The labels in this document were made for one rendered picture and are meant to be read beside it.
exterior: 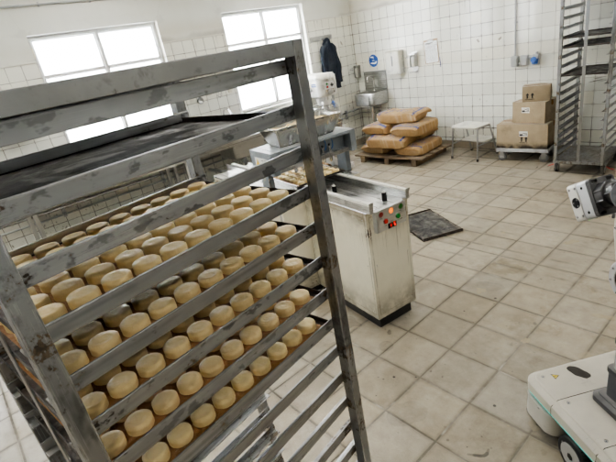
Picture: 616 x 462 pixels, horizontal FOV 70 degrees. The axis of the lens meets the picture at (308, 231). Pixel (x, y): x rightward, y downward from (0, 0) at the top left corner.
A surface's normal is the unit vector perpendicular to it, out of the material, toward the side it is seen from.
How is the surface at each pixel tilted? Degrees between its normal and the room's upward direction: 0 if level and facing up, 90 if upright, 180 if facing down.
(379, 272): 90
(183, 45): 90
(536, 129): 88
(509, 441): 0
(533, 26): 90
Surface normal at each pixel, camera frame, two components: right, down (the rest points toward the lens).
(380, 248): 0.54, 0.25
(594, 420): -0.17, -0.91
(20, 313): 0.76, 0.13
